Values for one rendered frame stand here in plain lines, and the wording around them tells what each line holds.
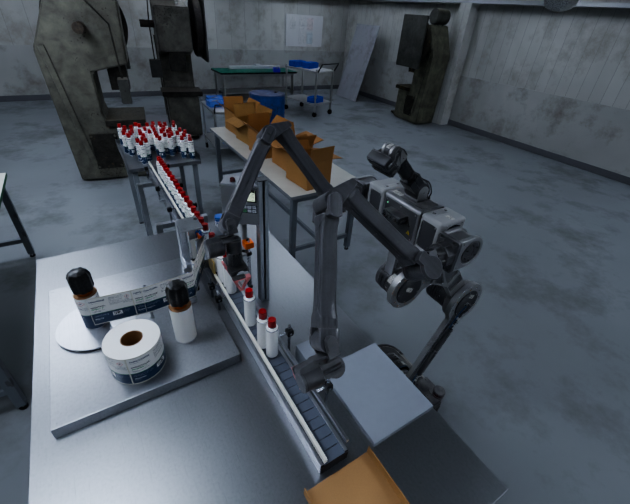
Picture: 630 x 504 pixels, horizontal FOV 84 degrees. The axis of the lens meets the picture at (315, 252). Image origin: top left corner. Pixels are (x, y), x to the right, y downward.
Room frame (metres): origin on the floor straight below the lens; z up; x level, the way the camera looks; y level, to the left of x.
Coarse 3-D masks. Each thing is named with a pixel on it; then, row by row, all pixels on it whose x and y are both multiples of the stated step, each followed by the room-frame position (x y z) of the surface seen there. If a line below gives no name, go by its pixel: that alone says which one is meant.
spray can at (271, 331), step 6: (270, 318) 0.98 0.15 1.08; (270, 324) 0.96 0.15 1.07; (276, 324) 0.99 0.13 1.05; (270, 330) 0.96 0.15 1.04; (276, 330) 0.96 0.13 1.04; (270, 336) 0.95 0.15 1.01; (276, 336) 0.96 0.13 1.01; (270, 342) 0.95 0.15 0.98; (276, 342) 0.96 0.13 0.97; (270, 348) 0.95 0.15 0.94; (276, 348) 0.96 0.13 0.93; (270, 354) 0.95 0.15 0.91; (276, 354) 0.96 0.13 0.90
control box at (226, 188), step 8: (232, 176) 1.43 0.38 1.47; (224, 184) 1.35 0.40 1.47; (232, 184) 1.35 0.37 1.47; (224, 192) 1.34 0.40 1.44; (232, 192) 1.34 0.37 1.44; (256, 192) 1.34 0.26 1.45; (224, 200) 1.35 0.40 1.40; (256, 200) 1.34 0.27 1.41; (224, 208) 1.35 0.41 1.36; (248, 216) 1.34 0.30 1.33; (256, 216) 1.34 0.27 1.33; (256, 224) 1.34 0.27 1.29
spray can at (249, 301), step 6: (246, 288) 1.15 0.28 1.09; (246, 294) 1.13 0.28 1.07; (252, 294) 1.14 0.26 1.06; (246, 300) 1.12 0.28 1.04; (252, 300) 1.13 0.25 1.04; (246, 306) 1.12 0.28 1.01; (252, 306) 1.12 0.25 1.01; (246, 312) 1.12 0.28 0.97; (252, 312) 1.12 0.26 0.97; (246, 318) 1.12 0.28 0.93; (252, 318) 1.12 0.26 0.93; (252, 324) 1.12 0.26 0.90
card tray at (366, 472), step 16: (368, 448) 0.63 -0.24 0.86; (352, 464) 0.58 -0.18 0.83; (368, 464) 0.59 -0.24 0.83; (336, 480) 0.53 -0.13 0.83; (352, 480) 0.53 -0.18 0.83; (368, 480) 0.54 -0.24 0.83; (384, 480) 0.54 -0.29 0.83; (320, 496) 0.48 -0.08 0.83; (336, 496) 0.48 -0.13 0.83; (352, 496) 0.49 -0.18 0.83; (368, 496) 0.49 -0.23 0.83; (384, 496) 0.49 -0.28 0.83; (400, 496) 0.49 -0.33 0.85
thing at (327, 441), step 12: (240, 300) 1.29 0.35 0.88; (240, 312) 1.21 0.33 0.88; (276, 360) 0.95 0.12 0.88; (276, 372) 0.89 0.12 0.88; (288, 372) 0.89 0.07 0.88; (288, 384) 0.84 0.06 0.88; (300, 396) 0.79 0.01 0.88; (300, 408) 0.74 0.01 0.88; (312, 408) 0.75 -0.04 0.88; (312, 420) 0.70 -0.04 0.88; (324, 420) 0.70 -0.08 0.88; (312, 432) 0.66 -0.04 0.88; (324, 432) 0.66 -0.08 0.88; (312, 444) 0.62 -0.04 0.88; (324, 444) 0.62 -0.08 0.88; (336, 444) 0.62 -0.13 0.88; (336, 456) 0.58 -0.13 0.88
